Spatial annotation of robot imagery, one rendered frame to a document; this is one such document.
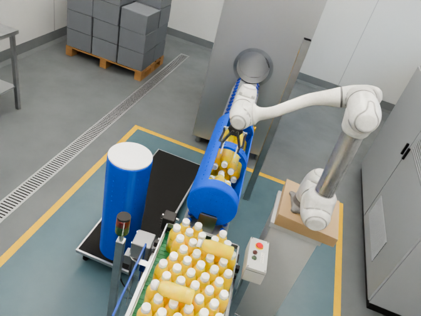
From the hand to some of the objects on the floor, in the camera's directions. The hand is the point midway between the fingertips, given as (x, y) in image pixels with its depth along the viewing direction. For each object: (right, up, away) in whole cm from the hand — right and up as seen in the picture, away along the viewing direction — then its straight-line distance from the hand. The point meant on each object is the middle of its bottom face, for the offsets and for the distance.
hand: (228, 150), depth 215 cm
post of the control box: (-11, -138, +38) cm, 143 cm away
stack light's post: (-77, -128, +25) cm, 151 cm away
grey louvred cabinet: (+170, -81, +183) cm, 263 cm away
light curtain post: (+26, -46, +175) cm, 183 cm away
